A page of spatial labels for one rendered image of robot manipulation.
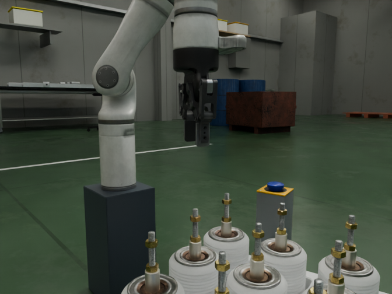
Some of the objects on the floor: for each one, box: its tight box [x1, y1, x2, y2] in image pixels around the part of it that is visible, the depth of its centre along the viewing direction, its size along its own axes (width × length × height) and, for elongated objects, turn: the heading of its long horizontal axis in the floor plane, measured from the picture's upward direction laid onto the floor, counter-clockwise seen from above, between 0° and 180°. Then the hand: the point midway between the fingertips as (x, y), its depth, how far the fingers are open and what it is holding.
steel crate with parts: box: [226, 92, 296, 134], centre depth 541 cm, size 86×103×65 cm
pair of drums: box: [209, 79, 265, 126], centre depth 675 cm, size 80×125×92 cm
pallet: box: [342, 112, 392, 118], centre depth 950 cm, size 136×94×12 cm
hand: (195, 136), depth 56 cm, fingers open, 6 cm apart
